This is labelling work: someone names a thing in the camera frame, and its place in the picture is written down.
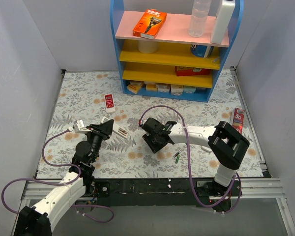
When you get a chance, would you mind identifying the white remote control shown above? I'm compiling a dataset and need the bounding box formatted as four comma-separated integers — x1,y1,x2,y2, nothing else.
101,116,130,139

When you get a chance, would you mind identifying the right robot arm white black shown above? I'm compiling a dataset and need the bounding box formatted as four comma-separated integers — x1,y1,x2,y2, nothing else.
139,118,250,196

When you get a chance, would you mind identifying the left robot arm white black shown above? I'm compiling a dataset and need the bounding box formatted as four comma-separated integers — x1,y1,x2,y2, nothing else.
14,119,114,236

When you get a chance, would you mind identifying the red white small remote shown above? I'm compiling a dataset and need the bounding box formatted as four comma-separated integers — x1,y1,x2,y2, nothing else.
104,94,116,114

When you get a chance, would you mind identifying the grey remote with buttons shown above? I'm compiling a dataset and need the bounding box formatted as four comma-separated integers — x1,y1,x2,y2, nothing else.
201,146,212,153

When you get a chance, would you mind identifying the floral table mat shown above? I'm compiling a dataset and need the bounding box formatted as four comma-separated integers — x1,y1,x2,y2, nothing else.
36,69,264,179

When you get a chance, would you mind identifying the yellow white small box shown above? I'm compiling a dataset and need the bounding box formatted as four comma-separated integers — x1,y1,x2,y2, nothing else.
146,84,158,92

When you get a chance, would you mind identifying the white small box centre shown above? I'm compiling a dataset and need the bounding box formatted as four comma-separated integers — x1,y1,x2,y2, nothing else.
155,83,170,92

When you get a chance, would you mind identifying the white red small box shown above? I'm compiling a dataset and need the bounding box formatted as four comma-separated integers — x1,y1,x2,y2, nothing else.
170,85,184,96

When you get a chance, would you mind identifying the orange yellow small box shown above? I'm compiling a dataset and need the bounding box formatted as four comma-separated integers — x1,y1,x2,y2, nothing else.
127,83,144,94

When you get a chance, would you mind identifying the black base bar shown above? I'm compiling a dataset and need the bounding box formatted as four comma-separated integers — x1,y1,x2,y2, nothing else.
79,178,239,209

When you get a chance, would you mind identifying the teal white small box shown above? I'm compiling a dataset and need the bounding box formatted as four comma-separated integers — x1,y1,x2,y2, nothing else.
183,86,196,94

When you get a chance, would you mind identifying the red box on shelf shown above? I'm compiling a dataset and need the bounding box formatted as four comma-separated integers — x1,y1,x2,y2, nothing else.
175,66,211,76

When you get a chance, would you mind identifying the blue shelf unit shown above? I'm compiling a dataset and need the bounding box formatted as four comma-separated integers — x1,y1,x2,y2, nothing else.
110,0,244,102

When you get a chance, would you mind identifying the white paper roll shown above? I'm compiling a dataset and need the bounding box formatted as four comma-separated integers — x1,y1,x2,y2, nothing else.
138,41,159,54

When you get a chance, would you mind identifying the red toothpaste box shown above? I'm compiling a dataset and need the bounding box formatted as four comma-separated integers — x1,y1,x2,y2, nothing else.
231,108,245,134

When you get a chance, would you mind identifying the blue white round container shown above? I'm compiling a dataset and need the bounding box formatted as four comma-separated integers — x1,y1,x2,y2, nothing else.
190,44,214,58

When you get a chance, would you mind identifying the orange razor box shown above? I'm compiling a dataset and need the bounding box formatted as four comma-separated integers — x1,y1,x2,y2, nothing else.
132,9,167,40

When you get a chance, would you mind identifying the clear plastic bottle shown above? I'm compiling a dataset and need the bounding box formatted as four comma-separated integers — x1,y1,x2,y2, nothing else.
188,0,211,37

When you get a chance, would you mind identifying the white tall bottle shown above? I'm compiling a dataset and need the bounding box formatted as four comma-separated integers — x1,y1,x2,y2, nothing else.
210,0,236,44

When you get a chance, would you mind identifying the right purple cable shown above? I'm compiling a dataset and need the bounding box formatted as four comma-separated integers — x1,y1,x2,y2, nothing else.
138,105,243,214

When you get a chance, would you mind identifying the aluminium rail frame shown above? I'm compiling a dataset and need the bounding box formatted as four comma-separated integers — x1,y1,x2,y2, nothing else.
11,65,295,236

